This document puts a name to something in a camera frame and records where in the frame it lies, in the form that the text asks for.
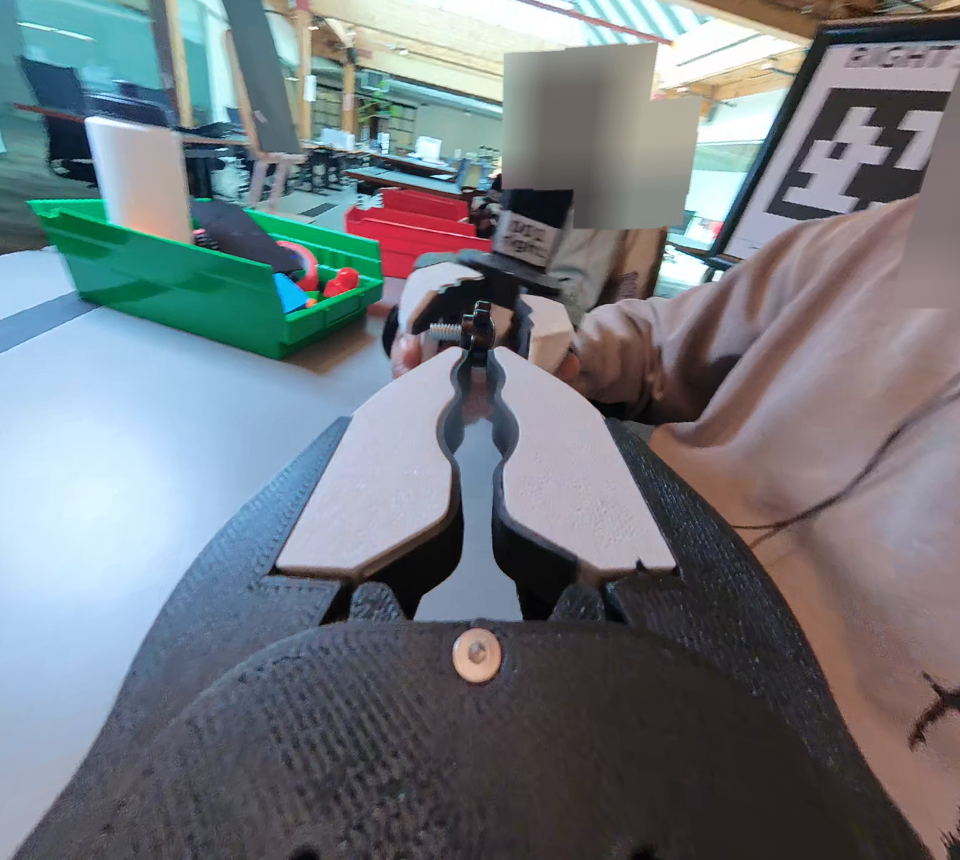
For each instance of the white bottle black lid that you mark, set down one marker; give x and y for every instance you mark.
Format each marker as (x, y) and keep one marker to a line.
(139, 177)

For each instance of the person's beige sweatshirt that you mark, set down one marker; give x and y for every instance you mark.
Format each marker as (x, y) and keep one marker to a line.
(862, 575)

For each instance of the green potted plant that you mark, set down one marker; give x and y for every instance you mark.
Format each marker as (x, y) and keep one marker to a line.
(375, 102)

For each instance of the white box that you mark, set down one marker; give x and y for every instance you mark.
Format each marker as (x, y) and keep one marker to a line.
(429, 147)

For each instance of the red toy figure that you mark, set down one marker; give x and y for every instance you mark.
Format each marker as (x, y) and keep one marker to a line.
(341, 282)

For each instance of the green plastic bin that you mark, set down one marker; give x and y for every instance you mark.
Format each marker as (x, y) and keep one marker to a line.
(172, 290)

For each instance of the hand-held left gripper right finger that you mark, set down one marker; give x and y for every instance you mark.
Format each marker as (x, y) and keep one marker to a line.
(585, 492)

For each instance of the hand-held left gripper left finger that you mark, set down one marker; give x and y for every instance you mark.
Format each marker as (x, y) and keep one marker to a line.
(375, 492)

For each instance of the black thumb screw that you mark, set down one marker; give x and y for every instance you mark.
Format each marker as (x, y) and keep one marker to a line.
(476, 331)

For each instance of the long dark work table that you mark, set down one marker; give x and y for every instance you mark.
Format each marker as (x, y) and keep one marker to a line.
(405, 177)

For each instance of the black board with wooden frame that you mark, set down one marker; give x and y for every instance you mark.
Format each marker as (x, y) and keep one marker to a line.
(247, 35)

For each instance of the person's right forearm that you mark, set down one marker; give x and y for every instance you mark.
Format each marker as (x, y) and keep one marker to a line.
(675, 335)

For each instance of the person's right hand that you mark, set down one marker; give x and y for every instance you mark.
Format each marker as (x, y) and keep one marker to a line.
(406, 356)

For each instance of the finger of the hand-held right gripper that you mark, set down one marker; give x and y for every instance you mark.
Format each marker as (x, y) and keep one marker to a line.
(547, 331)
(424, 286)

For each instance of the red plastic bin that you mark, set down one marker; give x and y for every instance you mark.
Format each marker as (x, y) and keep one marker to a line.
(405, 237)
(427, 204)

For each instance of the red tape roll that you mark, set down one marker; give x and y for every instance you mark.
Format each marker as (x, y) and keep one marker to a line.
(307, 267)

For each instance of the black office chair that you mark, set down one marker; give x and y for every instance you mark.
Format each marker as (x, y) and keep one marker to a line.
(60, 117)

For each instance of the framed marker sign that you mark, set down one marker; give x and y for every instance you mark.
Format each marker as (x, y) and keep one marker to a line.
(840, 155)

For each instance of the blue black foam block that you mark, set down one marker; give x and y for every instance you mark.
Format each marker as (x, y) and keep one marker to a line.
(292, 294)

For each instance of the black flat pad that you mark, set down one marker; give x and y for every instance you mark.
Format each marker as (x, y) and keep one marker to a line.
(240, 237)

